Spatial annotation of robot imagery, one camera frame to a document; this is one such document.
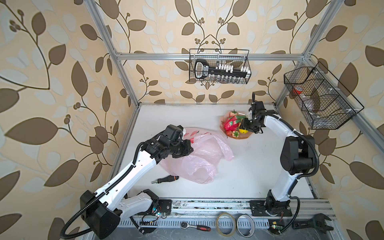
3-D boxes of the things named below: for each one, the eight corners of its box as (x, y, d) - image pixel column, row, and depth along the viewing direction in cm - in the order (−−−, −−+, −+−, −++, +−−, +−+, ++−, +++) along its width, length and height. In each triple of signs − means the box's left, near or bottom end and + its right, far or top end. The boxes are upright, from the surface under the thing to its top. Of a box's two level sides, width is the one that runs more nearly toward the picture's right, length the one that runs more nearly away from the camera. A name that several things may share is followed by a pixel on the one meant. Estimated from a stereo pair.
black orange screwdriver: (152, 184, 83) (151, 183, 81) (152, 180, 85) (151, 178, 83) (179, 179, 85) (178, 178, 83) (178, 175, 86) (178, 173, 84)
